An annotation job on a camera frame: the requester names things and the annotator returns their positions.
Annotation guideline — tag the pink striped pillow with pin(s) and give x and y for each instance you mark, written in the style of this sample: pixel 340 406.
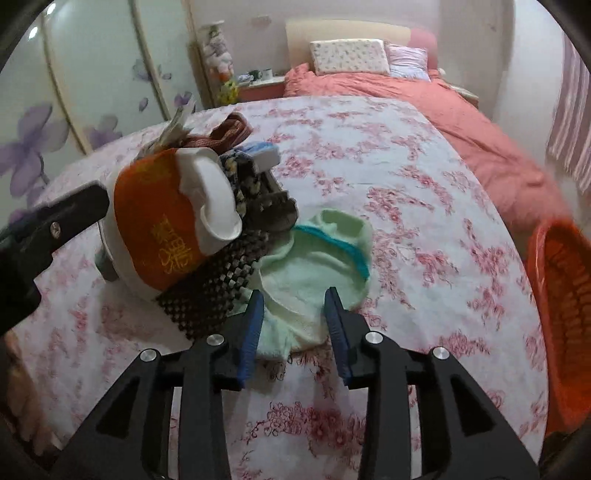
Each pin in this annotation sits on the pink striped pillow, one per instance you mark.
pixel 408 62

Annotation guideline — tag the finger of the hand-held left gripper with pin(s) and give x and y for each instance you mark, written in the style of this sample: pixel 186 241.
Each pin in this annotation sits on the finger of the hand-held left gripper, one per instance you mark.
pixel 60 221

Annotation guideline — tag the pink floral tablecloth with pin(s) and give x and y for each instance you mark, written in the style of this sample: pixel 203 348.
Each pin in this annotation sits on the pink floral tablecloth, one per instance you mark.
pixel 415 207

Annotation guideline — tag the person's left forearm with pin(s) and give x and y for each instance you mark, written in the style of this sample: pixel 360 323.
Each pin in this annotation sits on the person's left forearm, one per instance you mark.
pixel 23 392

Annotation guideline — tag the white mug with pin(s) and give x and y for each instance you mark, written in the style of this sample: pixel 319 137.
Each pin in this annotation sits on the white mug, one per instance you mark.
pixel 267 73

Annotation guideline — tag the grey brown fabric item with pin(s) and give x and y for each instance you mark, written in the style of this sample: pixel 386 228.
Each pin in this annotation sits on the grey brown fabric item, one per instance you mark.
pixel 272 212

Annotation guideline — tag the cream pink headboard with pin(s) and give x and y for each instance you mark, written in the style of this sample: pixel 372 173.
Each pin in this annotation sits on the cream pink headboard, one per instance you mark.
pixel 346 30

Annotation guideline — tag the blue white sponge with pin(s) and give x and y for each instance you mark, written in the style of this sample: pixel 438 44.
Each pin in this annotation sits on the blue white sponge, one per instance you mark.
pixel 265 154

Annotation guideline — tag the crumpled paper wrappers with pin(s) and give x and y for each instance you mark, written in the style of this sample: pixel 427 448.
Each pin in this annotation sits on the crumpled paper wrappers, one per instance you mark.
pixel 178 127

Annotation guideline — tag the pink nightstand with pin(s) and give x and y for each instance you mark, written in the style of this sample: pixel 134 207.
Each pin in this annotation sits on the pink nightstand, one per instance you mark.
pixel 261 90

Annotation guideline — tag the light green cloth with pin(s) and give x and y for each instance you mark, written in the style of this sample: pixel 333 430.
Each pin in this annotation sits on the light green cloth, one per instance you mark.
pixel 314 277

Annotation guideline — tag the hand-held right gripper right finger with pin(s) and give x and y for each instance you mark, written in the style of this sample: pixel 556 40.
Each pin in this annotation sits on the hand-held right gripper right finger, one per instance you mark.
pixel 337 337

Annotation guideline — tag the orange plastic basket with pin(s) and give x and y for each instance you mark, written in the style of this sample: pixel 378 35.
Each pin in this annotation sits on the orange plastic basket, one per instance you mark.
pixel 568 300

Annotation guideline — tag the white floral pillow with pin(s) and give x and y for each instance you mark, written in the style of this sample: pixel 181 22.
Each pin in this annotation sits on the white floral pillow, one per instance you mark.
pixel 348 57

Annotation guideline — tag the floral glass wardrobe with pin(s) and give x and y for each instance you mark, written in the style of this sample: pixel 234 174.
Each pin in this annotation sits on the floral glass wardrobe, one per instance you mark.
pixel 92 69

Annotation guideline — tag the plush toy bouquet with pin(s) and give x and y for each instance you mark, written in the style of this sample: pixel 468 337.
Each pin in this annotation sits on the plush toy bouquet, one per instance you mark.
pixel 219 55

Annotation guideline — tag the cream nightstand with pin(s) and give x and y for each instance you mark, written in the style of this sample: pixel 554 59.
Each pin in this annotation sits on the cream nightstand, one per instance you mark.
pixel 466 94

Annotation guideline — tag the dark woven checkered bag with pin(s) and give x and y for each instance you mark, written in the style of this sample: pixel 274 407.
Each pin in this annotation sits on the dark woven checkered bag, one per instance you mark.
pixel 207 286

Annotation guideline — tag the pink striped curtain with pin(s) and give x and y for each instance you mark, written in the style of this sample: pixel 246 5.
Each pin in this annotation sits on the pink striped curtain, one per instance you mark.
pixel 572 115

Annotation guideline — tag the red duvet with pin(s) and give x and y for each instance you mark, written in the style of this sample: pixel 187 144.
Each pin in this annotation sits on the red duvet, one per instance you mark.
pixel 415 97

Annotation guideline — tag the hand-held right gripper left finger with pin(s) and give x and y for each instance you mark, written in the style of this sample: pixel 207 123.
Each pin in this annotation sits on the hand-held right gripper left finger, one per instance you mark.
pixel 249 341

